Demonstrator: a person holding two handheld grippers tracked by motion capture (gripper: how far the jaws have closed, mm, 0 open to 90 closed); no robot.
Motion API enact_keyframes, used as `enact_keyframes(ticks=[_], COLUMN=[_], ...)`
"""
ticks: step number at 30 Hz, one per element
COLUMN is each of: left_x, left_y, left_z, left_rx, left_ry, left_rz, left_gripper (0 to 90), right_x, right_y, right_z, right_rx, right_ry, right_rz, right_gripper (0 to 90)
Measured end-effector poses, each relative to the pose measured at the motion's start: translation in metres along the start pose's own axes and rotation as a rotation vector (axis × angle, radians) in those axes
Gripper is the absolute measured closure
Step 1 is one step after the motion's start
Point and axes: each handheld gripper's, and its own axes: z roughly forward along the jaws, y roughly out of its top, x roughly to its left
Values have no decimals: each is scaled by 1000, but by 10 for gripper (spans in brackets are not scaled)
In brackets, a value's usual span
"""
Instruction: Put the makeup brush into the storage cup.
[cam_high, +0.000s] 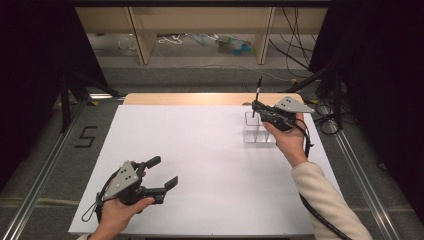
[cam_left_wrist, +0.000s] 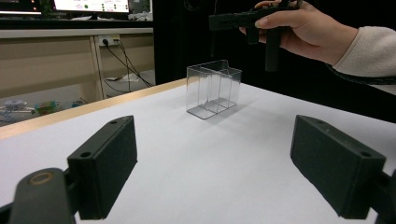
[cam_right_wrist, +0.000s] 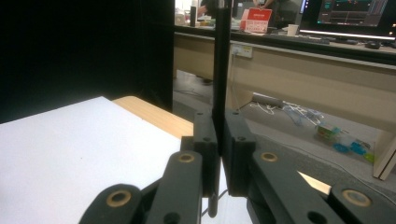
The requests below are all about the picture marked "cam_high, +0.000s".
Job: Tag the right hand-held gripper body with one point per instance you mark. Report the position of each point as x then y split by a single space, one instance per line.
286 113

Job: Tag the clear acrylic organizer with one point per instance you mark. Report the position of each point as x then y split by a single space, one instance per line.
255 136

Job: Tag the wooden shelf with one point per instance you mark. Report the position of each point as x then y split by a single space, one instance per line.
200 20

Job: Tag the clear bluish plastic wrap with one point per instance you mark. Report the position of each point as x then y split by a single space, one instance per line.
201 39

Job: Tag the black stand legs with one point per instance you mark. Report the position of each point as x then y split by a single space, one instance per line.
65 100

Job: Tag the black curtain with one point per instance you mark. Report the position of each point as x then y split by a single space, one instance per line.
30 66
383 83

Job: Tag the metal floor rail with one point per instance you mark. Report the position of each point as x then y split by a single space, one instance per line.
363 180
43 176

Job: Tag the person's right hand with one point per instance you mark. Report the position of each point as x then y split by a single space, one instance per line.
291 143

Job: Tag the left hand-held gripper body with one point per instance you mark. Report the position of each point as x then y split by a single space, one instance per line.
125 180

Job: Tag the clear plastic bag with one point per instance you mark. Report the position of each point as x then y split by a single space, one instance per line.
127 46

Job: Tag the blue green plastic bag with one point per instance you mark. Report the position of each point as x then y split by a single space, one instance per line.
235 46

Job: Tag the person's left hand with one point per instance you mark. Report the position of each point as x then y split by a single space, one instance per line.
116 216

